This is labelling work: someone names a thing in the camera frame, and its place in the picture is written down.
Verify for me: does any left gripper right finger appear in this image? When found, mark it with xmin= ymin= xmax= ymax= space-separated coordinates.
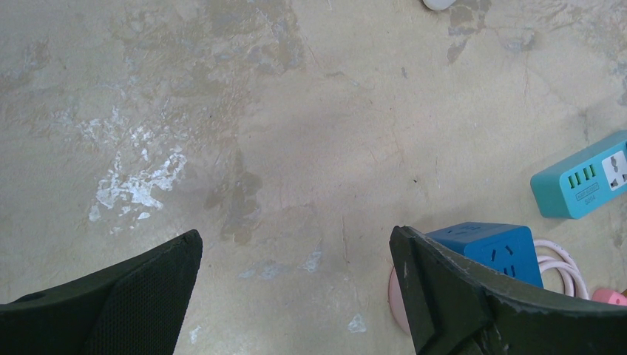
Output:
xmin=389 ymin=226 xmax=626 ymax=354

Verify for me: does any teal power strip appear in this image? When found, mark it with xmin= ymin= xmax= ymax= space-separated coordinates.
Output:
xmin=530 ymin=130 xmax=626 ymax=219

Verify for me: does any blue cube socket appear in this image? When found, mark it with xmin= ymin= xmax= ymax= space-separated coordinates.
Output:
xmin=427 ymin=222 xmax=543 ymax=288

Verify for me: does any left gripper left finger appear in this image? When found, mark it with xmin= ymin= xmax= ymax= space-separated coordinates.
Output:
xmin=1 ymin=229 xmax=203 ymax=354

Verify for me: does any white PVC pipe frame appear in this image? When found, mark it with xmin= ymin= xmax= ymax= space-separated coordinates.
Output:
xmin=423 ymin=0 xmax=456 ymax=11

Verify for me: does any pink square plug adapter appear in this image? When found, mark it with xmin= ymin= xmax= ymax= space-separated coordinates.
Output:
xmin=592 ymin=288 xmax=627 ymax=306

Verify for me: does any round pink power socket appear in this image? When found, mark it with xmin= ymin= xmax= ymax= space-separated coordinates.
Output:
xmin=387 ymin=268 xmax=411 ymax=336

